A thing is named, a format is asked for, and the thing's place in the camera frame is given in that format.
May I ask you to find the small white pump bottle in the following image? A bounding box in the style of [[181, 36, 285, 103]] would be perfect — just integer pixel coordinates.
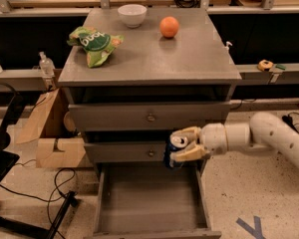
[[224, 41, 232, 52]]

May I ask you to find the black chair frame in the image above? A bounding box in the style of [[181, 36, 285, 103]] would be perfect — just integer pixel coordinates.
[[0, 83, 78, 239]]

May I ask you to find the grey middle drawer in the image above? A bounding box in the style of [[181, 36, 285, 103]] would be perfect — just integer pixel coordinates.
[[85, 141, 165, 163]]

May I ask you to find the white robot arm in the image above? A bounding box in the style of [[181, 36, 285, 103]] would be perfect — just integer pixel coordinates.
[[164, 112, 299, 169]]

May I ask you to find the grey open bottom drawer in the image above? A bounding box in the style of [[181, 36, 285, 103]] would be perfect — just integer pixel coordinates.
[[91, 162, 221, 239]]

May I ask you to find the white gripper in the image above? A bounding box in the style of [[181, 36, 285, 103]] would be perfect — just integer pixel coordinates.
[[170, 123, 228, 162]]

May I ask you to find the white ceramic bowl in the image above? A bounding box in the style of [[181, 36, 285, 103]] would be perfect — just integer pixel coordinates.
[[118, 4, 148, 28]]

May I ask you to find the grey wooden drawer cabinet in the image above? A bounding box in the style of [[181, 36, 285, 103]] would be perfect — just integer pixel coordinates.
[[57, 6, 242, 239]]

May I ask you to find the cardboard box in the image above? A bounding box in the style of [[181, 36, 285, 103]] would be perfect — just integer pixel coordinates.
[[16, 89, 92, 168]]

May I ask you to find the grey top drawer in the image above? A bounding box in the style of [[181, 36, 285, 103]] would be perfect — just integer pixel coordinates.
[[69, 102, 230, 131]]

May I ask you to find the black stand right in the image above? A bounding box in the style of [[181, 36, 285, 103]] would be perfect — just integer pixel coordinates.
[[282, 116, 294, 127]]

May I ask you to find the blue pepsi can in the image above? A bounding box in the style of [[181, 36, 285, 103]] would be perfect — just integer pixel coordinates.
[[163, 136, 188, 169]]

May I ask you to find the clear plastic bottle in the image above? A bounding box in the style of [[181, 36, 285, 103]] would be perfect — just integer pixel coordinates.
[[39, 52, 55, 77]]

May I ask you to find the green chip bag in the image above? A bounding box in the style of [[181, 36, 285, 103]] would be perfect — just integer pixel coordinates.
[[67, 26, 124, 68]]

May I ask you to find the orange fruit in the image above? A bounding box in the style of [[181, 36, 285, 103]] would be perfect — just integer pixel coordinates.
[[159, 17, 179, 38]]

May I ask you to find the green small object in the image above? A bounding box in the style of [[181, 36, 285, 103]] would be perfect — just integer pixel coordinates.
[[275, 64, 286, 70]]

